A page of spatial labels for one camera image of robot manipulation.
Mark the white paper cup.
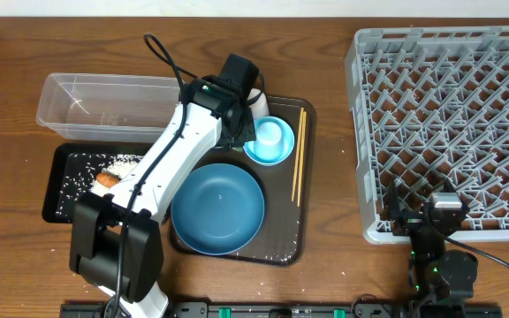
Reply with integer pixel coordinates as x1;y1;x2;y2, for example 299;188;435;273
248;88;270;120

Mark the dark blue plate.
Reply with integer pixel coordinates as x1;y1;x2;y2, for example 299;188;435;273
171;163;265;255

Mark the white rice pile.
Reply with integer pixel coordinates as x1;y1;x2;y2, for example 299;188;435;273
89;155;141;196

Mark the orange carrot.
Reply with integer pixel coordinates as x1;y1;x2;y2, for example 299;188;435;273
95;172;120;188

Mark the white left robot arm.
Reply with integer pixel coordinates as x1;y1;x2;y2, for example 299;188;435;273
70;76;267;317

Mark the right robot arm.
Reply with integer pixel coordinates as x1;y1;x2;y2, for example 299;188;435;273
384;180;478;305

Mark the grey dishwasher rack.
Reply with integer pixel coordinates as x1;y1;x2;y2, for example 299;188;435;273
345;26;509;245

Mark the light blue bowl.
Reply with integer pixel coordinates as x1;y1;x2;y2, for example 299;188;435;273
243;116;295;166

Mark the wooden chopstick left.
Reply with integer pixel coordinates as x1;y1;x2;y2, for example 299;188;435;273
291;108;305;202

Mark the wooden chopstick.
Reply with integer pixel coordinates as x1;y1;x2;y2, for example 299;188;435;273
297;109;307;207
291;108;305;202

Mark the wooden chopstick right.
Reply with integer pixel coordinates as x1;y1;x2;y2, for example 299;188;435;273
297;109;307;207

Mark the clear plastic bin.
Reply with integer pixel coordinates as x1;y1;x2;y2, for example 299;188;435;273
36;72;179;143

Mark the brown serving tray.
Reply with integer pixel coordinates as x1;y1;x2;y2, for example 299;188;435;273
171;96;316;266

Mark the black tray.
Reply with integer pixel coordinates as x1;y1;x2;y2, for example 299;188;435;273
42;143;151;223

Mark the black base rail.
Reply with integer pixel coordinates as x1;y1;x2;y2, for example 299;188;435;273
59;293;503;318

